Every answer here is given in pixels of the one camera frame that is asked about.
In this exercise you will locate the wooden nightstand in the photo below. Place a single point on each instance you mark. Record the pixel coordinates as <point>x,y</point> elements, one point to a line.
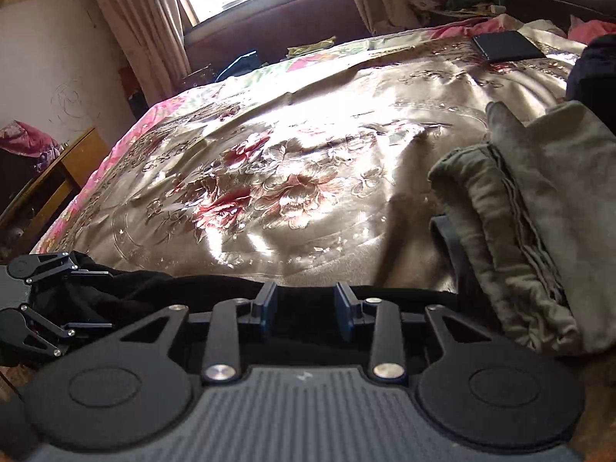
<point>62,173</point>

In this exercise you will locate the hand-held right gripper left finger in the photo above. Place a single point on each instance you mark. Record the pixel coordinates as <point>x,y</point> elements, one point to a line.
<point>269,309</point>

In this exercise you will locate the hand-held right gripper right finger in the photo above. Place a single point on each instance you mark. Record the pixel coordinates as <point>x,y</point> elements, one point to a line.
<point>344,310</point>

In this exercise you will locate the yellow-green packet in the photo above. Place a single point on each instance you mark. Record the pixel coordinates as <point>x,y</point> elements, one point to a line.
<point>310,47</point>

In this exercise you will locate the black and blue bag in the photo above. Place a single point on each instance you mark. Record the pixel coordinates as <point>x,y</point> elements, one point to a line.
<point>238,65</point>

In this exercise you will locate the black pants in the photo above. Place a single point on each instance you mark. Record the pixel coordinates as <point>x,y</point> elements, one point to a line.
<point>168,288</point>

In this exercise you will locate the black flat case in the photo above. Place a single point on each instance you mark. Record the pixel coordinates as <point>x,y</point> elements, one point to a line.
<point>507,45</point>

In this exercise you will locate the dark red bed headboard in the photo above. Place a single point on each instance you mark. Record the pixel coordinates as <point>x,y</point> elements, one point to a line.
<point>288,24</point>

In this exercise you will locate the dark clothing pile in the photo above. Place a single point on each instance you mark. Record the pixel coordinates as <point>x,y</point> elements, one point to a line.
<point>594,82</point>

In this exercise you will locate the crumpled pink cloth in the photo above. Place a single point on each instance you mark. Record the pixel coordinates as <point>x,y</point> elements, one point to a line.
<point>26,137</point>

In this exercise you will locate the grey-green folded pants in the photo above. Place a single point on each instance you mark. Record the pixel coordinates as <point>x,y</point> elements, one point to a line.
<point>529,211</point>

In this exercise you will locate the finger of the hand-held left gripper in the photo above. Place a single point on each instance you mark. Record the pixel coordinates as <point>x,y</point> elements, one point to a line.
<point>55,262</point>
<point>45,327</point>

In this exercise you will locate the floral satin bedspread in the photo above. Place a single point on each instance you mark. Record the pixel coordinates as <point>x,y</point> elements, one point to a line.
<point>288,163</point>

